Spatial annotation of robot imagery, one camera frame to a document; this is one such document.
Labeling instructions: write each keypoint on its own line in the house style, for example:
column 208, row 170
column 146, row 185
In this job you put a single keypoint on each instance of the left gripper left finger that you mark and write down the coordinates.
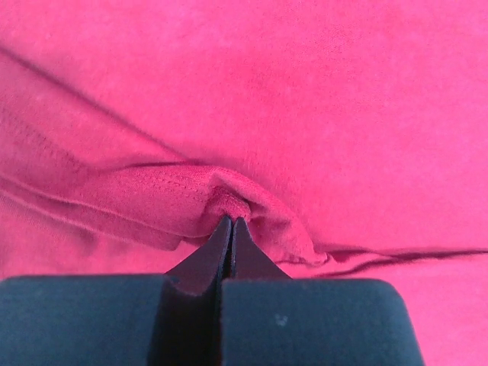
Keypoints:
column 202, row 271

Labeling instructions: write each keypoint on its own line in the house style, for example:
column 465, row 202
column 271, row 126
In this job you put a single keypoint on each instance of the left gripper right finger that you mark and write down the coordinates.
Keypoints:
column 247, row 260

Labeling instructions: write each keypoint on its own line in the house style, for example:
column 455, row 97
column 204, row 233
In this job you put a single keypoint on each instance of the dark red t shirt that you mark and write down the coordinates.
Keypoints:
column 350, row 135

